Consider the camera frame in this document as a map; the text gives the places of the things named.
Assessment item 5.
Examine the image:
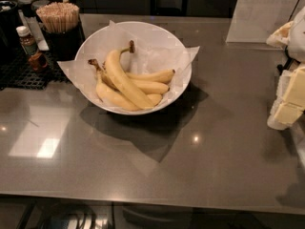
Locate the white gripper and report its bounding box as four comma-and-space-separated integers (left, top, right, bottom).
267, 66, 305, 130

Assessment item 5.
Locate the large top yellow banana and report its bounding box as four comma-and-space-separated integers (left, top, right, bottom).
105, 40, 154, 110

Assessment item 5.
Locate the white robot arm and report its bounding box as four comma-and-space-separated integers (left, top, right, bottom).
266, 8, 305, 130

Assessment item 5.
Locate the middle right yellow banana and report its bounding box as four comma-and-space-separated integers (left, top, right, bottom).
132, 79, 169, 94

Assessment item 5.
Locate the white bowl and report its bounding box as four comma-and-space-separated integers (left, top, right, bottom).
73, 20, 193, 116

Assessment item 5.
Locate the lower left yellow banana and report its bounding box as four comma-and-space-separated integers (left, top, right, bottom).
88, 59, 163, 112

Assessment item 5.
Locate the clear acrylic sign stand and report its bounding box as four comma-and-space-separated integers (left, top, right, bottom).
226, 0, 301, 43

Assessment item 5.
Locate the white paper liner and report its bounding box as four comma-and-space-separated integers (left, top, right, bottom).
57, 20, 201, 112

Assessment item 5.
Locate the black stirrer holder cup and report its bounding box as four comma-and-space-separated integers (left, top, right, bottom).
43, 23, 85, 61

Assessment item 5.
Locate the bundle of wooden stirrers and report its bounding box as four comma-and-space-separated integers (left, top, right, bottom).
36, 2, 79, 33

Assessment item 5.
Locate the small brown sauce bottle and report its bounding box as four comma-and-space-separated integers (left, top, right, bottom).
29, 52, 48, 73

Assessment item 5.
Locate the small white-capped sauce bottle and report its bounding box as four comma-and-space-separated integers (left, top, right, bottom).
16, 26, 38, 56

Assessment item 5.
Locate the white flat stick packet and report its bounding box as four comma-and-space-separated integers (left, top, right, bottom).
18, 10, 50, 52

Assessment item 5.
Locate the dark lidded jar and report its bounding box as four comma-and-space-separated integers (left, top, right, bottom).
17, 0, 36, 17
31, 0, 50, 11

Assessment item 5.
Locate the black grid mat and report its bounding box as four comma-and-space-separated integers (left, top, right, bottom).
0, 48, 70, 90

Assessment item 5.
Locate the black container far left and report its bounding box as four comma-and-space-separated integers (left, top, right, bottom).
0, 1, 21, 48

